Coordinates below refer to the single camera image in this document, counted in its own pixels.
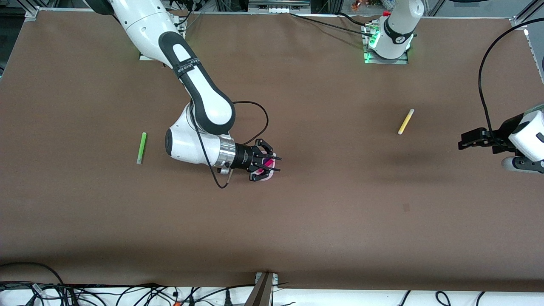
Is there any pink plastic cup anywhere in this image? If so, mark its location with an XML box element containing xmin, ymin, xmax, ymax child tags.
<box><xmin>255</xmin><ymin>153</ymin><xmax>277</xmax><ymax>184</ymax></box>

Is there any yellow highlighter pen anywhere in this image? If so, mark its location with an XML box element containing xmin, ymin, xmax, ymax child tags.
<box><xmin>397</xmin><ymin>109</ymin><xmax>415</xmax><ymax>136</ymax></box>

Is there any green highlighter pen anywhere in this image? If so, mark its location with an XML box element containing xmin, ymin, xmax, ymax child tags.
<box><xmin>136</xmin><ymin>132</ymin><xmax>147</xmax><ymax>165</ymax></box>

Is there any grey metal box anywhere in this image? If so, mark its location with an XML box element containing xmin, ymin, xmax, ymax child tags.
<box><xmin>248</xmin><ymin>0</ymin><xmax>312</xmax><ymax>14</ymax></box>

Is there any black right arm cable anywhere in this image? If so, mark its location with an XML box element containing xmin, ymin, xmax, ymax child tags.
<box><xmin>193</xmin><ymin>101</ymin><xmax>269</xmax><ymax>190</ymax></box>

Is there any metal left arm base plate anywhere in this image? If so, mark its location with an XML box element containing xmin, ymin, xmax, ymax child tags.
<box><xmin>363</xmin><ymin>21</ymin><xmax>409</xmax><ymax>65</ymax></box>

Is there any grey metal mount post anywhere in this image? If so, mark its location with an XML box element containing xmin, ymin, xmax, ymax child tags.
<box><xmin>244</xmin><ymin>272</ymin><xmax>279</xmax><ymax>306</ymax></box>

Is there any black cable across table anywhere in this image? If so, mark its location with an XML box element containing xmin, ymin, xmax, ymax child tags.
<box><xmin>290</xmin><ymin>12</ymin><xmax>377</xmax><ymax>37</ymax></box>

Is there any black looped floor cable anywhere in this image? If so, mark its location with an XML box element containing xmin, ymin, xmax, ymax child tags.
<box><xmin>0</xmin><ymin>261</ymin><xmax>65</xmax><ymax>292</ymax></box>

